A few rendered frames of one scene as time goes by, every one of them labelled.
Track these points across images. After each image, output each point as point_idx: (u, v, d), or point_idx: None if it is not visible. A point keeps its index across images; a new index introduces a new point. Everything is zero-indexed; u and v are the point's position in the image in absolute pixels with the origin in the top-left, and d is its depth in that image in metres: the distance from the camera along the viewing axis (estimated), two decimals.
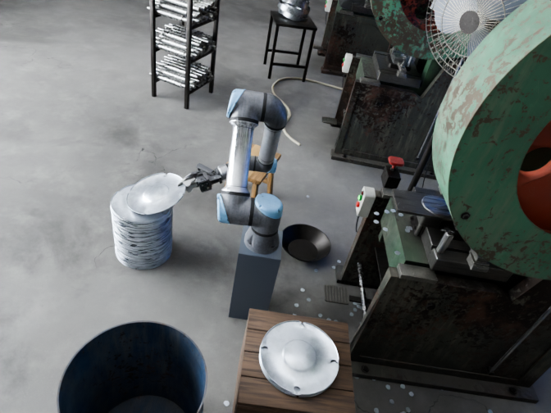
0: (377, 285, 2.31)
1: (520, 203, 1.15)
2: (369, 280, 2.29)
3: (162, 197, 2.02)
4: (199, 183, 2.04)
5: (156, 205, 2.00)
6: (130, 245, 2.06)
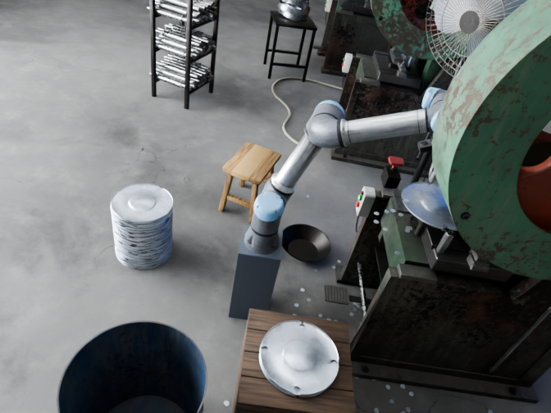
0: (377, 285, 2.31)
1: None
2: (369, 280, 2.29)
3: (425, 197, 1.69)
4: None
5: (425, 191, 1.73)
6: (130, 245, 2.06)
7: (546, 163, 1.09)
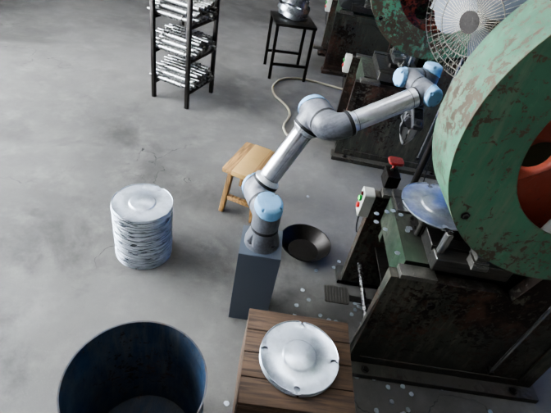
0: (377, 285, 2.31)
1: None
2: (369, 280, 2.29)
3: (433, 210, 1.63)
4: None
5: (418, 206, 1.64)
6: (130, 245, 2.06)
7: None
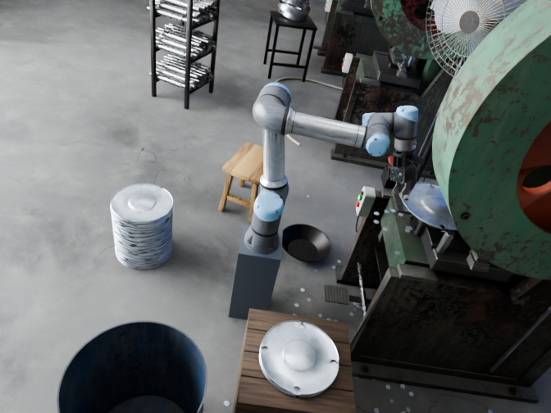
0: (377, 285, 2.31)
1: None
2: (369, 280, 2.29)
3: (443, 198, 1.70)
4: (390, 179, 1.59)
5: None
6: (130, 245, 2.06)
7: None
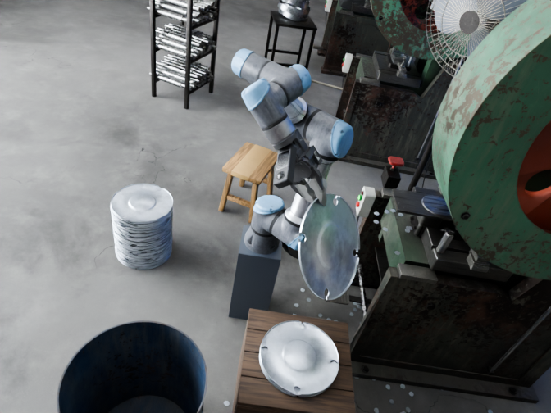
0: (377, 285, 2.31)
1: None
2: (369, 280, 2.29)
3: (340, 259, 1.19)
4: (318, 162, 1.14)
5: (334, 277, 1.17)
6: (130, 245, 2.06)
7: None
